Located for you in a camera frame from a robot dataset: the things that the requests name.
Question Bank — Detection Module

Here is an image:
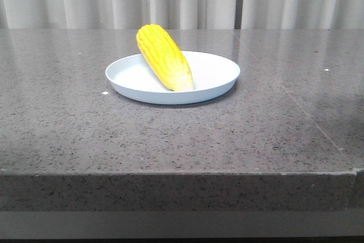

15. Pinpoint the yellow corn cob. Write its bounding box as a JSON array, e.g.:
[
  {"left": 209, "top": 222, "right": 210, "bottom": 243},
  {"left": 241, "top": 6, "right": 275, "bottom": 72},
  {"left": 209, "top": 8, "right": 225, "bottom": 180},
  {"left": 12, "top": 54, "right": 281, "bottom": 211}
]
[{"left": 136, "top": 24, "right": 195, "bottom": 92}]

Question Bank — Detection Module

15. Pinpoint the light blue round plate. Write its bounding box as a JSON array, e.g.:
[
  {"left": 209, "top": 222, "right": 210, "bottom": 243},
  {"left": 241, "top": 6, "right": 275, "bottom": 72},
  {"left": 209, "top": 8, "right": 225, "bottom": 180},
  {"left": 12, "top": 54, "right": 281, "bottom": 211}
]
[{"left": 105, "top": 51, "right": 240, "bottom": 105}]

